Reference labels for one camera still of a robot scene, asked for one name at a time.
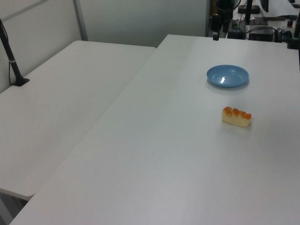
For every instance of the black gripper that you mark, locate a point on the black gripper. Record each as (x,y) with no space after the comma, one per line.
(224,7)

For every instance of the toy bread with orange topping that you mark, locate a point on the toy bread with orange topping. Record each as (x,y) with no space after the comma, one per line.
(236,116)

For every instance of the blue round plate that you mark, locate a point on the blue round plate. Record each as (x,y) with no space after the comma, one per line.
(227,76)

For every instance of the dark device with green light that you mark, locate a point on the dark device with green light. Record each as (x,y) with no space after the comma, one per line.
(236,29)

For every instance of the black pole with flat base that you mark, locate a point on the black pole with flat base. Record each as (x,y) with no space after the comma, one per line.
(249,9)

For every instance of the black electronics box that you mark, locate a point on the black electronics box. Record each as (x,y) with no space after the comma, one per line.
(261,34)

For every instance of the small black block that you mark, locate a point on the small black block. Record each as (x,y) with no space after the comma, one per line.
(289,23)

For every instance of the black clamp stand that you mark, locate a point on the black clamp stand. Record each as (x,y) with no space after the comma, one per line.
(294,37)

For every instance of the grey partition frame post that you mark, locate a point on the grey partition frame post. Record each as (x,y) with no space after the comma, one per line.
(80,20)

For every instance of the black camera stand pole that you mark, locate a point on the black camera stand pole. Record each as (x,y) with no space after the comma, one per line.
(10,58)

